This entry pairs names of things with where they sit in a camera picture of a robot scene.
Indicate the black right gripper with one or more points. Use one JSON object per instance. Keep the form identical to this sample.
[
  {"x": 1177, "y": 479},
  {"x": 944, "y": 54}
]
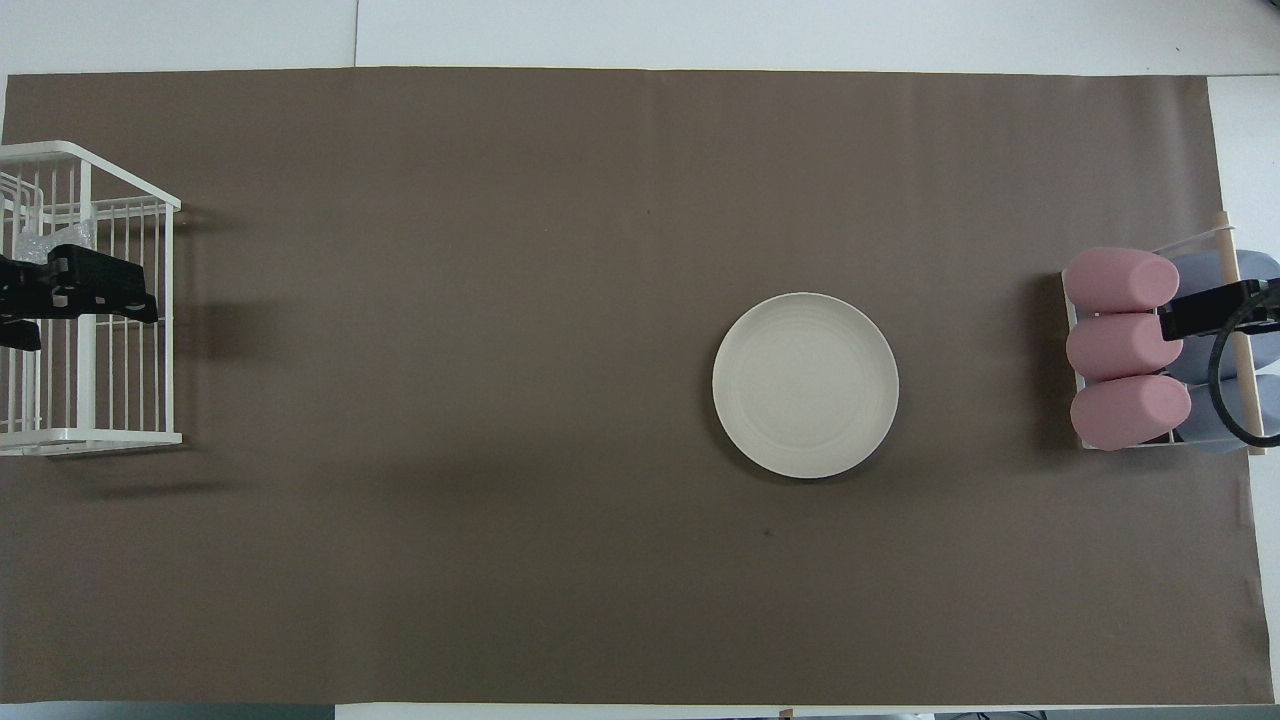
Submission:
[{"x": 1266, "y": 305}]

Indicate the brown table mat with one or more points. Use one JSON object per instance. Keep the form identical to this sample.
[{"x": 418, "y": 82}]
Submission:
[{"x": 500, "y": 300}]

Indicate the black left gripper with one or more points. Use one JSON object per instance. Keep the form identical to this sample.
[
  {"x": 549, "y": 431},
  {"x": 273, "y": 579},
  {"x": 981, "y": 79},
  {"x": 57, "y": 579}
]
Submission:
[{"x": 20, "y": 290}]

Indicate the pink plastic cup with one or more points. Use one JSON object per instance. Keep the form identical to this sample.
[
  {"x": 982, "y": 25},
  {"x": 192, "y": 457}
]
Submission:
[
  {"x": 1125, "y": 412},
  {"x": 1115, "y": 348},
  {"x": 1115, "y": 280}
]

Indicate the cup rack with wooden rod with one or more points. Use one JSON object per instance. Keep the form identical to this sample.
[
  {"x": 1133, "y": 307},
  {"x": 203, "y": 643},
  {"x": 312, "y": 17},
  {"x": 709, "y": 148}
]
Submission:
[{"x": 1245, "y": 380}]

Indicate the cream round plate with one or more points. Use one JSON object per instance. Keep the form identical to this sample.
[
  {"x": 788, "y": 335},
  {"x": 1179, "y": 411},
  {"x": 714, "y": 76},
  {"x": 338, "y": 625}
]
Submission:
[{"x": 805, "y": 385}]

